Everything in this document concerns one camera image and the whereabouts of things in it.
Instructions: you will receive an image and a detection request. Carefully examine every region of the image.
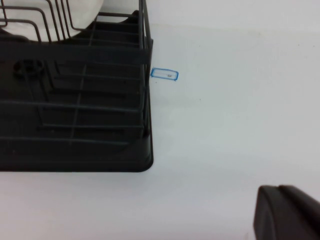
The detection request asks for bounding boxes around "blue outlined table marker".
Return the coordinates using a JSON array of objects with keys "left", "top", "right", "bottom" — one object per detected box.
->
[{"left": 149, "top": 67, "right": 180, "bottom": 82}]

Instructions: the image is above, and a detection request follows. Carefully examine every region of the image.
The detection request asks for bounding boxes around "white round plate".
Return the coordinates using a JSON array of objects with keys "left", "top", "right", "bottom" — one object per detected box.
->
[{"left": 0, "top": 0, "right": 106, "bottom": 43}]

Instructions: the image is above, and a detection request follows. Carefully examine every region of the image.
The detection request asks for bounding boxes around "black wire dish rack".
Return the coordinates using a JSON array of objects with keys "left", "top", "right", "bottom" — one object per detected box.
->
[{"left": 0, "top": 0, "right": 154, "bottom": 161}]

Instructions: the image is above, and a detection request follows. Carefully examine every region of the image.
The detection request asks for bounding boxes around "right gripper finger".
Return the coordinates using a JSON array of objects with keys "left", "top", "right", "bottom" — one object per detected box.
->
[{"left": 252, "top": 184, "right": 320, "bottom": 240}]

